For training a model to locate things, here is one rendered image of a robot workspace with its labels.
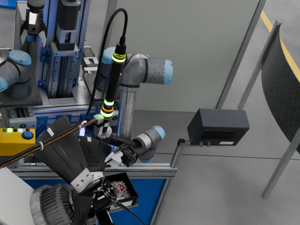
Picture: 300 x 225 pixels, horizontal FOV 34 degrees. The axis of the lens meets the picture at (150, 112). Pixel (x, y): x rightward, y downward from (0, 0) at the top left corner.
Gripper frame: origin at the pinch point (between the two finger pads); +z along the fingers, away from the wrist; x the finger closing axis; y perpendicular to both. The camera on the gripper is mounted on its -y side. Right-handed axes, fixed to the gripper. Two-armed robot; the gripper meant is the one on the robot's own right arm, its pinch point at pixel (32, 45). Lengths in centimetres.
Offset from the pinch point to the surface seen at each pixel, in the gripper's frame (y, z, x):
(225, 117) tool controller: -16, 24, -95
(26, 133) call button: -14.4, 39.8, 0.6
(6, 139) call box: -17.7, 40.8, 9.7
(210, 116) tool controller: -16, 24, -87
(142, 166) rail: -15, 62, -61
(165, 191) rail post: -16, 81, -78
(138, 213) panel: -15, 103, -67
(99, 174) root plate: -49, 29, -28
